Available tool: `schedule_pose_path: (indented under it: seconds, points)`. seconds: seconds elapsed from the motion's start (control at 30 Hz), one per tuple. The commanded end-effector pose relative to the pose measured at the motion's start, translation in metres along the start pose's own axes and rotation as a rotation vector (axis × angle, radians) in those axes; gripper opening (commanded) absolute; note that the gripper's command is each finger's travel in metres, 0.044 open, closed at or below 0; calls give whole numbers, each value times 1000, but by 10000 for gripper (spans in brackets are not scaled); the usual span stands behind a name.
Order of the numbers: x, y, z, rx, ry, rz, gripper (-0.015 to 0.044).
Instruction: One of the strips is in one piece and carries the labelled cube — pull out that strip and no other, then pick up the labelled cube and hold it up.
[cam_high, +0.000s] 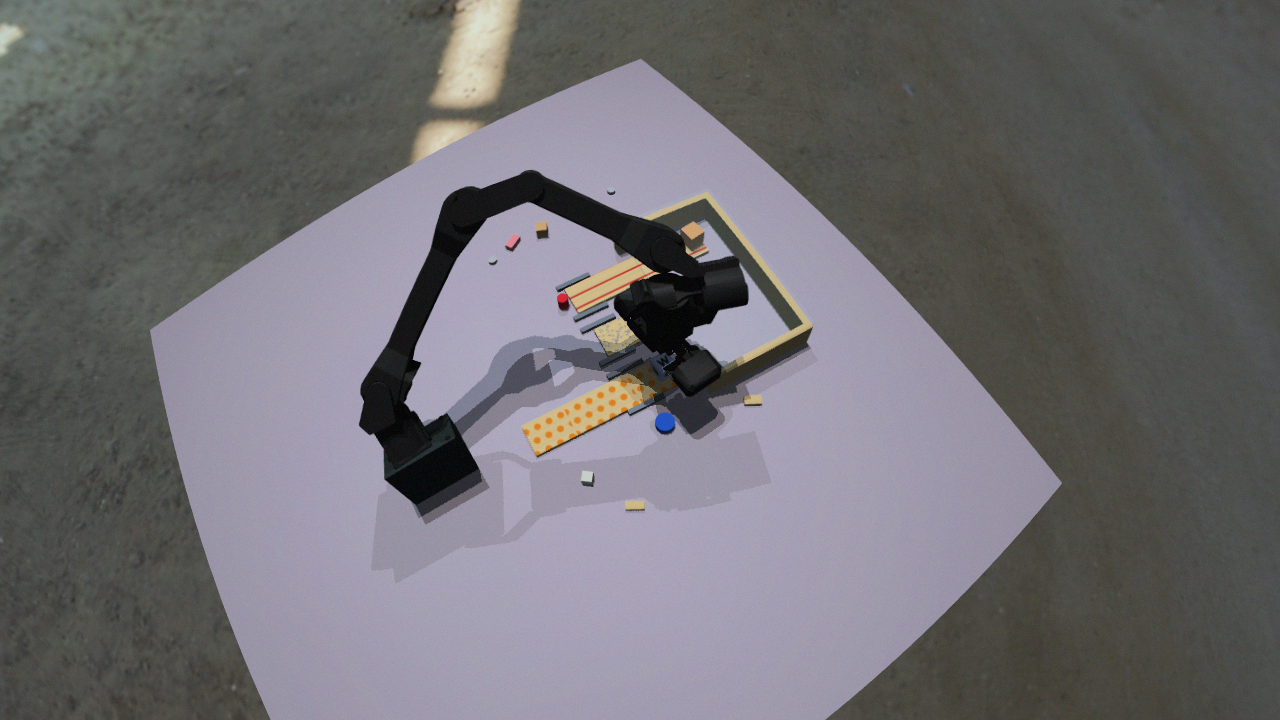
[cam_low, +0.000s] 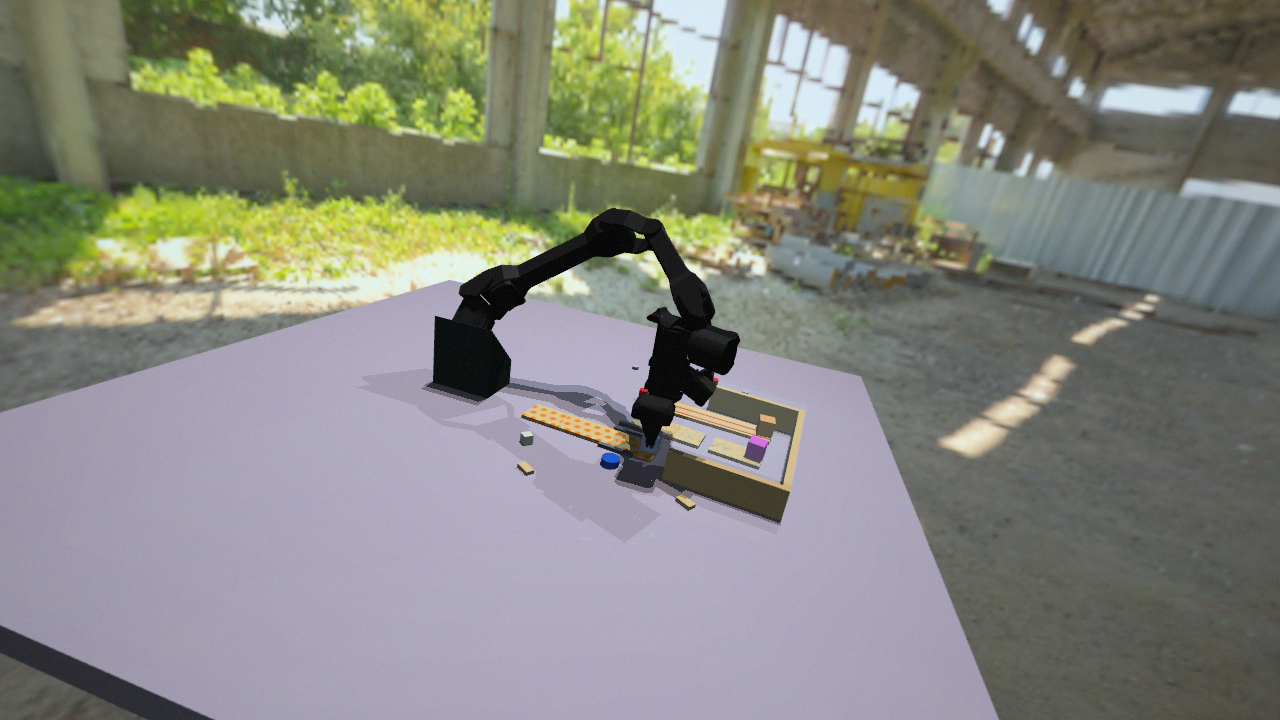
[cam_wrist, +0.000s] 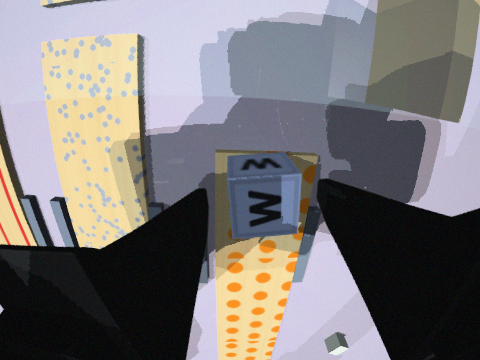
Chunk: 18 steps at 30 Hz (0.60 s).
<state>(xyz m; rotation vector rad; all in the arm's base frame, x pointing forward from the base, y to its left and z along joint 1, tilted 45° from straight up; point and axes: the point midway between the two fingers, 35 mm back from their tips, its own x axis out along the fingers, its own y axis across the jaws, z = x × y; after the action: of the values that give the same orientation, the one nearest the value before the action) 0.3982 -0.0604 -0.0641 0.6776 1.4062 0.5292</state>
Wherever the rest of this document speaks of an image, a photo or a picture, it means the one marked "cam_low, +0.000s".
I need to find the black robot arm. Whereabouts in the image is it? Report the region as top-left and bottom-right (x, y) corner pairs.
(452, 208), (740, 407)

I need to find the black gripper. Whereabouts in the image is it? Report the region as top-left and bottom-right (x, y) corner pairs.
(631, 352), (689, 446)

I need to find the orange polka-dot strip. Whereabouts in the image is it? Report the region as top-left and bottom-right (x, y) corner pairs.
(521, 404), (662, 462)

